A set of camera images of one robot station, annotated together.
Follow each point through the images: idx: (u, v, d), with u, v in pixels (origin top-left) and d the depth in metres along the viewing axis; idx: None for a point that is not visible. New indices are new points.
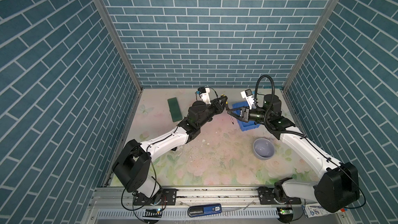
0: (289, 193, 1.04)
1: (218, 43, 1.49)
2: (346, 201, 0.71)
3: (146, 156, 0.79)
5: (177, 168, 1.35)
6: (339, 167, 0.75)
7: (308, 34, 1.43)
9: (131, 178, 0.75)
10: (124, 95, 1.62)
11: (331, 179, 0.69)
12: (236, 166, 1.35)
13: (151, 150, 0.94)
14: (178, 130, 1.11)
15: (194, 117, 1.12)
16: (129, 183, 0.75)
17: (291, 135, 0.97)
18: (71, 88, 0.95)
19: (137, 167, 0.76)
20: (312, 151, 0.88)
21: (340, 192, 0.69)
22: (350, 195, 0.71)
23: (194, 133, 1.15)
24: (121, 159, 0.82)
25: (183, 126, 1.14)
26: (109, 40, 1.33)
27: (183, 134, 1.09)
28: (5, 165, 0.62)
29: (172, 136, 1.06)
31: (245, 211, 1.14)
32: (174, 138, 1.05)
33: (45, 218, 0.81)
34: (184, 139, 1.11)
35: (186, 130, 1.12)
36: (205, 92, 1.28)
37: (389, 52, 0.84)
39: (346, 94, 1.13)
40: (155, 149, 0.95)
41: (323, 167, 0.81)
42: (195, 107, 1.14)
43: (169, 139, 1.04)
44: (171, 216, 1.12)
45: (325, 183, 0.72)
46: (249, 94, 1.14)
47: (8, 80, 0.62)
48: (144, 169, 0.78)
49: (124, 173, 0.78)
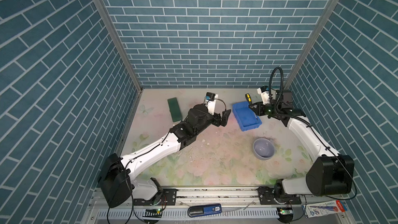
0: (289, 190, 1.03)
1: (218, 43, 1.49)
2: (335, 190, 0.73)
3: (124, 174, 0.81)
5: (177, 168, 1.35)
6: (336, 157, 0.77)
7: (308, 34, 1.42)
9: (111, 195, 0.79)
10: (124, 95, 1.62)
11: (323, 163, 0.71)
12: (236, 166, 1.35)
13: (131, 166, 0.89)
14: (167, 139, 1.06)
15: (192, 121, 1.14)
16: (110, 200, 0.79)
17: (298, 122, 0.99)
18: (71, 88, 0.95)
19: (115, 185, 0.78)
20: (313, 138, 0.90)
21: (329, 179, 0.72)
22: (341, 185, 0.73)
23: (188, 139, 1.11)
24: (102, 174, 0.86)
25: (176, 132, 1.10)
26: (109, 40, 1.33)
27: (174, 142, 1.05)
28: (5, 165, 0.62)
29: (159, 148, 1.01)
31: (245, 211, 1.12)
32: (161, 150, 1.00)
33: (45, 217, 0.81)
34: (174, 148, 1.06)
35: (179, 138, 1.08)
36: (213, 95, 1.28)
37: (389, 53, 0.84)
39: (346, 94, 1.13)
40: (136, 165, 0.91)
41: (320, 152, 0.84)
42: (195, 110, 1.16)
43: (154, 152, 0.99)
44: (171, 216, 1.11)
45: (317, 168, 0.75)
46: (265, 90, 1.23)
47: (8, 80, 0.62)
48: (124, 185, 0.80)
49: (107, 189, 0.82)
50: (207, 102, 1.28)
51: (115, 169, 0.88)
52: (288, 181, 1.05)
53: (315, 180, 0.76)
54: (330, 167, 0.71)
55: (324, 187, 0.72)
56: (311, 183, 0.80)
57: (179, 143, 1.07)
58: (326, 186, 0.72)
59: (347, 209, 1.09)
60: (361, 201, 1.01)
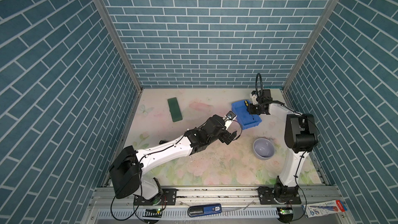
0: (285, 179, 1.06)
1: (218, 43, 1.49)
2: (304, 141, 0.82)
3: (137, 168, 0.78)
5: (177, 168, 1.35)
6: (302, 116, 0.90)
7: (308, 34, 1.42)
9: (121, 185, 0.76)
10: (124, 95, 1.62)
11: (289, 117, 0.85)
12: (236, 166, 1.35)
13: (145, 161, 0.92)
14: (181, 141, 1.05)
15: (208, 128, 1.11)
16: (117, 192, 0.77)
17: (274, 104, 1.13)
18: (71, 88, 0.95)
19: (126, 179, 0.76)
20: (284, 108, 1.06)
21: (298, 131, 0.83)
22: (310, 138, 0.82)
23: (199, 146, 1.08)
24: (116, 163, 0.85)
25: (189, 137, 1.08)
26: (109, 40, 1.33)
27: (187, 146, 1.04)
28: (5, 165, 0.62)
29: (172, 149, 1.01)
31: (245, 211, 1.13)
32: (173, 151, 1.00)
33: (45, 217, 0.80)
34: (187, 152, 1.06)
35: (192, 143, 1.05)
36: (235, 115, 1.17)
37: (389, 53, 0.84)
39: (346, 94, 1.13)
40: (150, 160, 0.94)
41: None
42: (213, 118, 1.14)
43: (168, 151, 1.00)
44: (171, 216, 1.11)
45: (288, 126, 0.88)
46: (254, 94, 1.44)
47: (8, 80, 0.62)
48: (133, 181, 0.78)
49: (117, 179, 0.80)
50: (227, 120, 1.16)
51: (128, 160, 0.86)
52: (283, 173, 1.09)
53: (289, 136, 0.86)
54: (296, 121, 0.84)
55: (295, 141, 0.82)
56: (287, 141, 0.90)
57: (191, 148, 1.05)
58: (296, 138, 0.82)
59: (347, 209, 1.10)
60: (362, 202, 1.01)
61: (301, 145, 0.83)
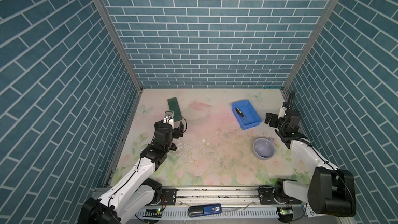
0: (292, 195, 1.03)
1: (218, 43, 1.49)
2: (337, 208, 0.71)
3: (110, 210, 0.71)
5: (177, 168, 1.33)
6: (336, 172, 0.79)
7: (308, 34, 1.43)
9: None
10: (124, 95, 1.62)
11: (321, 173, 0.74)
12: (236, 166, 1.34)
13: (114, 201, 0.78)
14: (141, 164, 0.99)
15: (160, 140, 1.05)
16: None
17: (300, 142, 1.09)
18: (71, 88, 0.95)
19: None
20: (312, 153, 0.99)
21: (329, 194, 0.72)
22: (344, 205, 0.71)
23: (161, 158, 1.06)
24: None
25: (147, 155, 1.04)
26: (109, 40, 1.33)
27: (148, 164, 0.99)
28: (5, 165, 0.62)
29: (136, 173, 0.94)
31: (245, 211, 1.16)
32: (139, 176, 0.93)
33: (45, 218, 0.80)
34: (151, 169, 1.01)
35: (151, 159, 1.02)
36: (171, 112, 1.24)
37: (389, 53, 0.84)
39: (346, 94, 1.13)
40: (119, 197, 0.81)
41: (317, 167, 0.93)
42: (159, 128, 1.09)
43: (130, 180, 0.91)
44: (171, 216, 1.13)
45: (316, 181, 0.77)
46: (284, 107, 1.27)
47: (8, 80, 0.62)
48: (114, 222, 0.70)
49: None
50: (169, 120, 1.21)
51: (95, 214, 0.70)
52: (289, 184, 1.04)
53: (316, 195, 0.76)
54: (328, 179, 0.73)
55: (323, 203, 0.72)
56: (312, 198, 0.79)
57: (154, 164, 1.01)
58: (326, 201, 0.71)
59: None
60: (361, 202, 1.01)
61: (331, 210, 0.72)
